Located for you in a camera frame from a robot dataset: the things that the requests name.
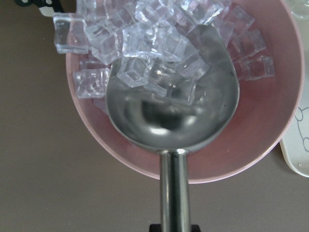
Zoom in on clear ice cubes pile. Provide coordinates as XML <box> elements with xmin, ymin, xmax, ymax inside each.
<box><xmin>53</xmin><ymin>0</ymin><xmax>275</xmax><ymax>111</ymax></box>

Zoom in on cream rabbit serving tray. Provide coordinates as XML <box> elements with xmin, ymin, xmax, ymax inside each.
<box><xmin>280</xmin><ymin>94</ymin><xmax>309</xmax><ymax>177</ymax></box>

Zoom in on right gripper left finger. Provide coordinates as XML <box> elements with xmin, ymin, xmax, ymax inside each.
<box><xmin>149</xmin><ymin>224</ymin><xmax>162</xmax><ymax>232</ymax></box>

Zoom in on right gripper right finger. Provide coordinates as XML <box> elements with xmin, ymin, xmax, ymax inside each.
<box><xmin>191</xmin><ymin>224</ymin><xmax>201</xmax><ymax>232</ymax></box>

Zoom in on clear wine glass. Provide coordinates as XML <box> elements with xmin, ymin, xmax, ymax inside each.
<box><xmin>286</xmin><ymin>0</ymin><xmax>309</xmax><ymax>19</ymax></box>

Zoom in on ice cubes in scoop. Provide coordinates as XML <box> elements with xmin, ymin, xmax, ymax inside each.
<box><xmin>116</xmin><ymin>45</ymin><xmax>210</xmax><ymax>105</ymax></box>

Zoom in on stainless steel ice scoop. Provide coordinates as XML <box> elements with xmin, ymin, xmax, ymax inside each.
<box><xmin>105</xmin><ymin>25</ymin><xmax>239</xmax><ymax>232</ymax></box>

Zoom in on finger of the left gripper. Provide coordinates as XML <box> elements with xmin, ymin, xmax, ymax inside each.
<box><xmin>14</xmin><ymin>0</ymin><xmax>77</xmax><ymax>16</ymax></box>

